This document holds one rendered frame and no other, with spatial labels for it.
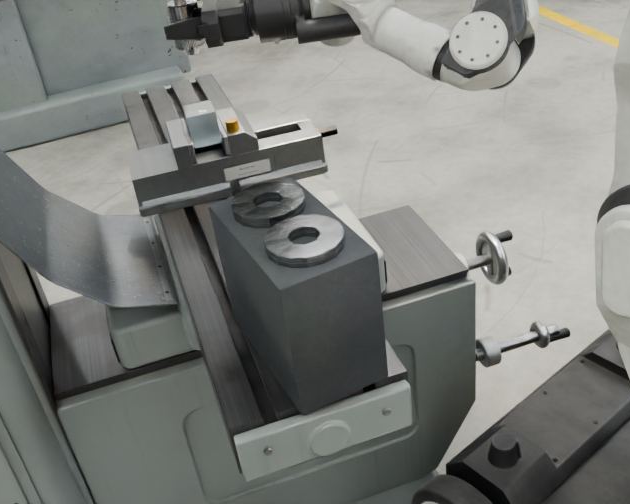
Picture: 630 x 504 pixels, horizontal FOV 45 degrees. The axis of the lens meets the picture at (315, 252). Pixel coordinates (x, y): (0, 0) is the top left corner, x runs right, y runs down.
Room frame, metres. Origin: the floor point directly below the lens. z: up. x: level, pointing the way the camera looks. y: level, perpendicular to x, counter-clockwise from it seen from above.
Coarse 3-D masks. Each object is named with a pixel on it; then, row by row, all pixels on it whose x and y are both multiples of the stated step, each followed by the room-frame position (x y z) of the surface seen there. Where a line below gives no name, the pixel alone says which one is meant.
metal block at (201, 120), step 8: (192, 104) 1.29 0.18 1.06; (200, 104) 1.28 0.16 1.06; (208, 104) 1.28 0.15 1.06; (184, 112) 1.26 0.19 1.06; (192, 112) 1.25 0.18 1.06; (200, 112) 1.24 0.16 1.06; (208, 112) 1.24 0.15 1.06; (192, 120) 1.23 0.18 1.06; (200, 120) 1.23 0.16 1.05; (208, 120) 1.24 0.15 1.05; (216, 120) 1.24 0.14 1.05; (192, 128) 1.23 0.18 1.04; (200, 128) 1.23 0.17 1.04; (208, 128) 1.24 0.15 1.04; (216, 128) 1.24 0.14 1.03; (192, 136) 1.23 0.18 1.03; (200, 136) 1.23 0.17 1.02; (208, 136) 1.24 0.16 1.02; (216, 136) 1.24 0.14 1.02; (200, 144) 1.23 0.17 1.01; (208, 144) 1.23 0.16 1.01
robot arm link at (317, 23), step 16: (288, 0) 1.14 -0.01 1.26; (304, 0) 1.15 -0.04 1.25; (320, 0) 1.14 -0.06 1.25; (288, 16) 1.14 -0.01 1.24; (304, 16) 1.14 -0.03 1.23; (320, 16) 1.15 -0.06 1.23; (336, 16) 1.13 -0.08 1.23; (288, 32) 1.14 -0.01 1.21; (304, 32) 1.12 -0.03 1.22; (320, 32) 1.11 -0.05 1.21; (336, 32) 1.11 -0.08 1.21; (352, 32) 1.12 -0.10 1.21
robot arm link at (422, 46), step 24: (384, 24) 1.08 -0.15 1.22; (408, 24) 1.07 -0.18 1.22; (432, 24) 1.06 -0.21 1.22; (384, 48) 1.08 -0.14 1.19; (408, 48) 1.05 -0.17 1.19; (432, 48) 1.03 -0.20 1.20; (432, 72) 1.03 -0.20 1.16; (456, 72) 0.99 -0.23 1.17; (480, 72) 0.97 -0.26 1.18; (504, 72) 0.99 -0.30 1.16
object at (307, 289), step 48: (240, 192) 0.83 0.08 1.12; (288, 192) 0.81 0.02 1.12; (240, 240) 0.74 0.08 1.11; (288, 240) 0.71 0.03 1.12; (336, 240) 0.69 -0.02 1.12; (240, 288) 0.77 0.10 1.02; (288, 288) 0.64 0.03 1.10; (336, 288) 0.66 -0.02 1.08; (288, 336) 0.63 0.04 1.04; (336, 336) 0.66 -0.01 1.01; (384, 336) 0.68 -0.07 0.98; (288, 384) 0.66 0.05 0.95; (336, 384) 0.65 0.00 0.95
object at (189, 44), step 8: (176, 16) 1.16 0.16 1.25; (184, 16) 1.16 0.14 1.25; (192, 16) 1.16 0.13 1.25; (176, 40) 1.17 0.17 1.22; (184, 40) 1.16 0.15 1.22; (192, 40) 1.16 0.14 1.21; (200, 40) 1.17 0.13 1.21; (176, 48) 1.17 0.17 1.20; (184, 48) 1.16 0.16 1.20; (192, 48) 1.16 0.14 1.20
